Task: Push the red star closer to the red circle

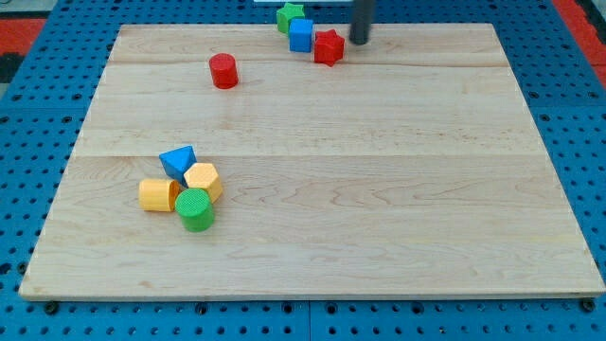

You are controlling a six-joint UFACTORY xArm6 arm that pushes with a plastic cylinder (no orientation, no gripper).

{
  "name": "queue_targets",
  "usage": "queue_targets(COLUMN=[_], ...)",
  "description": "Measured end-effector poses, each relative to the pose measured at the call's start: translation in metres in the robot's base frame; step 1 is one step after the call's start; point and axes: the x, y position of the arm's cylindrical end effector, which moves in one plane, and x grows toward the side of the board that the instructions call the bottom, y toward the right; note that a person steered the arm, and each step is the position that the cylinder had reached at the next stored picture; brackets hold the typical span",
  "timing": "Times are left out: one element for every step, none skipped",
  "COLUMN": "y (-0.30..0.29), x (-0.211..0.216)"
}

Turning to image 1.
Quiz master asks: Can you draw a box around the red star block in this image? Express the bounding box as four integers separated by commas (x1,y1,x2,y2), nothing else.
313,29,345,67

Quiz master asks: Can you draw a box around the green star block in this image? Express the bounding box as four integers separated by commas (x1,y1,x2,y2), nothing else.
276,3,305,34

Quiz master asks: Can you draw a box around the yellow hexagon block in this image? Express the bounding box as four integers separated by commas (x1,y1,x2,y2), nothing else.
184,163,223,203

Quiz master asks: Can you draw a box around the light wooden board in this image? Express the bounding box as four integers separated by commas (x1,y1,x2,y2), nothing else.
19,24,605,301

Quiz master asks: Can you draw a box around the green cylinder block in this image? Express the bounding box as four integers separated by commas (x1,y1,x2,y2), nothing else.
175,188,215,232

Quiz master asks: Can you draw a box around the blue triangle block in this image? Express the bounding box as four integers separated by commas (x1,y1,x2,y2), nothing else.
159,146,197,187

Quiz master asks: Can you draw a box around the red cylinder block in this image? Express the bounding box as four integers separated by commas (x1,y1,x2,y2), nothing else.
208,53,239,89

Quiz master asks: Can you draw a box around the blue cube block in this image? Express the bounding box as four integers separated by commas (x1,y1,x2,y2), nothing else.
289,19,313,53

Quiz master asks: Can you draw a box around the yellow cylinder block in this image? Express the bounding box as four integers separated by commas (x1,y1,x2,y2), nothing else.
138,178,180,212

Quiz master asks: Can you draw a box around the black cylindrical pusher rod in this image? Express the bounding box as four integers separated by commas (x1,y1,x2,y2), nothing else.
348,0,376,45

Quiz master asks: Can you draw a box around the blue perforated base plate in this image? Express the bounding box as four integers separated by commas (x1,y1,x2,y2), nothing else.
1,0,605,340

